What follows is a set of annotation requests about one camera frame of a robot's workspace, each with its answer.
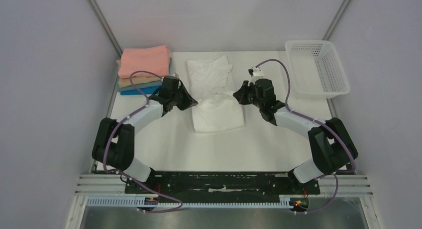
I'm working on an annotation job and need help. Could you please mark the purple cable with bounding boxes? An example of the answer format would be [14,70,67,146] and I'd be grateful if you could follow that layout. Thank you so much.
[103,70,184,214]
[255,59,358,216]

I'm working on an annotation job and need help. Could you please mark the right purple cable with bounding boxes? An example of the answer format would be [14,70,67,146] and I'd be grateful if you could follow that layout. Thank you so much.
[255,59,358,216]

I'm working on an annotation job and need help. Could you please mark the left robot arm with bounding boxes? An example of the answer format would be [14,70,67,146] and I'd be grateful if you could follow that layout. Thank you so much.
[92,76,198,193]

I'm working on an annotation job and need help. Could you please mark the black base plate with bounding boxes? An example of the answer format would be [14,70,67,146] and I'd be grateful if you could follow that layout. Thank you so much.
[145,171,320,204]

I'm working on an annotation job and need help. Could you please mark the white cable duct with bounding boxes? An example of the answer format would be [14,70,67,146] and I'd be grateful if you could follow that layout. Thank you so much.
[87,196,305,209]

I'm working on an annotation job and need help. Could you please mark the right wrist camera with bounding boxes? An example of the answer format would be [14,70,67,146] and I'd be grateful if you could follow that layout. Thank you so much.
[248,66,264,79]

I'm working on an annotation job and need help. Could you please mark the white plastic basket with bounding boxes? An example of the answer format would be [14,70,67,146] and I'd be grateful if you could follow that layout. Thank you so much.
[285,40,350,99]

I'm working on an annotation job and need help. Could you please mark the white t shirt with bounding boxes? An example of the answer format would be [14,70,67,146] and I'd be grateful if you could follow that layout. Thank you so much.
[186,55,245,133]

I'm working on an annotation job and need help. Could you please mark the pink folded t shirt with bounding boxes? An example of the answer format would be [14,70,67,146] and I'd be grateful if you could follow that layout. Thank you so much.
[118,45,170,79]

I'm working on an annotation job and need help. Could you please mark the blue folded t shirt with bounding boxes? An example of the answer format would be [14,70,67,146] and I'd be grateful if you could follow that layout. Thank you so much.
[120,86,161,96]

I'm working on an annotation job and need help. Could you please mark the beige folded t shirt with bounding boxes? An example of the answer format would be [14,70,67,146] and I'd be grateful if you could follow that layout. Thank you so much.
[116,60,170,88]

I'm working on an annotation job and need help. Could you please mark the aluminium frame rails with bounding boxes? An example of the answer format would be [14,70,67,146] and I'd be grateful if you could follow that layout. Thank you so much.
[66,167,379,229]

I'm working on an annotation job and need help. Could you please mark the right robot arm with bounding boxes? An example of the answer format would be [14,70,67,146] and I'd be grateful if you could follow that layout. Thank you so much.
[233,79,358,193]

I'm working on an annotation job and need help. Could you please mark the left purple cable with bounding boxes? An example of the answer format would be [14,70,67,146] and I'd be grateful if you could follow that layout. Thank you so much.
[103,70,184,214]

